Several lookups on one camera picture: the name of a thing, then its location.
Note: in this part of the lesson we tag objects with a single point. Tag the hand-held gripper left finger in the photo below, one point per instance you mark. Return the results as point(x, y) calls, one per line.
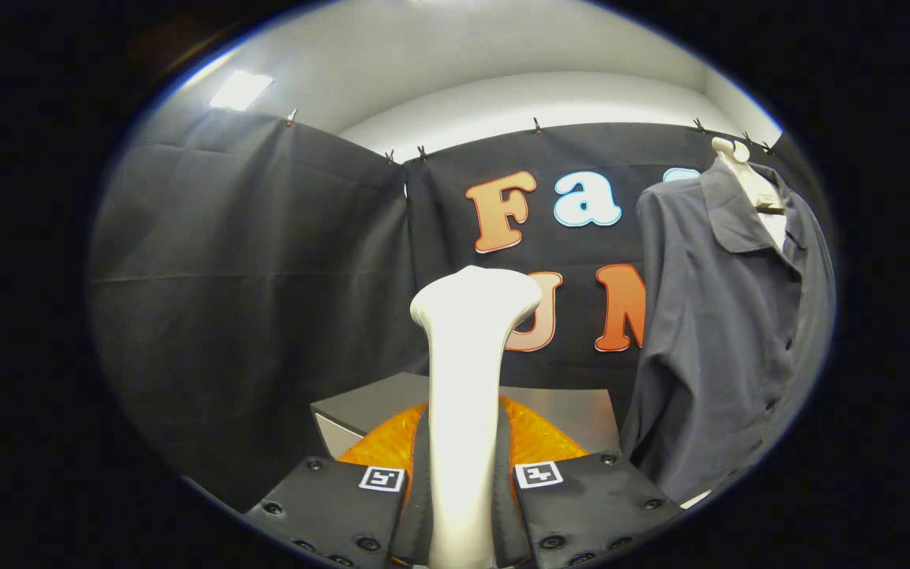
point(417, 506)

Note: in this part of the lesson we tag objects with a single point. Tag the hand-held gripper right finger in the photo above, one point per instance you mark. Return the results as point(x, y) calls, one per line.
point(506, 514)

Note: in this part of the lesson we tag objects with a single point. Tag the white garment steamer head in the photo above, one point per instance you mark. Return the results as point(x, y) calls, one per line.
point(463, 395)

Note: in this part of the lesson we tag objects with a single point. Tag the grey button shirt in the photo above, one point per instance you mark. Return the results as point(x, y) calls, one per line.
point(708, 332)

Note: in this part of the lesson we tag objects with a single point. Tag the grey drawer cabinet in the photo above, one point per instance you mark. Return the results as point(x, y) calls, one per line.
point(376, 403)

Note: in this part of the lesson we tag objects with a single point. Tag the black backdrop cloth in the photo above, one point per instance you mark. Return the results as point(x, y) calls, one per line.
point(226, 276)

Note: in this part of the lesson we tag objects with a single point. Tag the row of black backdrop clips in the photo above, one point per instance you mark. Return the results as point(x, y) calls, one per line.
point(537, 125)

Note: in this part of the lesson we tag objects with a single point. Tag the small ceiling light panel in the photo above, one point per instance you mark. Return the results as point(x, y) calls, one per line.
point(242, 91)

